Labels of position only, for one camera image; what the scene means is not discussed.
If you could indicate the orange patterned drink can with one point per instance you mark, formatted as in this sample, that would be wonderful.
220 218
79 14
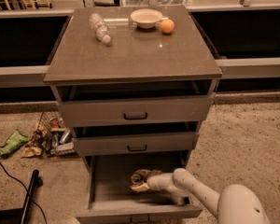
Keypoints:
137 179

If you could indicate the bottom grey drawer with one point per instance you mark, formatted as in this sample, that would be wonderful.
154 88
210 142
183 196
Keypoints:
112 201

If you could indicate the middle grey drawer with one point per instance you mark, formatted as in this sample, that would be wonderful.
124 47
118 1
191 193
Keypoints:
137 138

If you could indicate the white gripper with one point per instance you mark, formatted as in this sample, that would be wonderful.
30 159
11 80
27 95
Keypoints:
154 181

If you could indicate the top grey drawer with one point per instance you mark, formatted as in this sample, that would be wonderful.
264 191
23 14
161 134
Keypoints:
136 103

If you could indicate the grey drawer cabinet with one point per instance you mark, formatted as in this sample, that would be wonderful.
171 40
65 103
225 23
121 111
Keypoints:
134 55

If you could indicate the wire basket with snacks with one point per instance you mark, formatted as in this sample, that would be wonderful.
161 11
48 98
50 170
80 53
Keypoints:
52 137

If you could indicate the grey drawer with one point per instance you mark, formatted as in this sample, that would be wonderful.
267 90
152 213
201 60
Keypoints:
137 138
112 201
136 103

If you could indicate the clear plastic water bottle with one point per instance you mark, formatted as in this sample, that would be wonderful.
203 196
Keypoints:
100 28

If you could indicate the white bowl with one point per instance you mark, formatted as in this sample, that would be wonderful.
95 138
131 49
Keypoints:
146 18

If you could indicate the green snack bag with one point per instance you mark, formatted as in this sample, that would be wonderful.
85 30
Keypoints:
16 140

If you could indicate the orange fruit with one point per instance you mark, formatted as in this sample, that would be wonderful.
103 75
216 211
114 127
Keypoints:
167 26

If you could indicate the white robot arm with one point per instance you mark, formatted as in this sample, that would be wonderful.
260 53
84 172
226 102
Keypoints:
236 204

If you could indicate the yellow crumpled snack bag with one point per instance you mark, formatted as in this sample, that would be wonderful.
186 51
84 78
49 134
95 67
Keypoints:
30 152

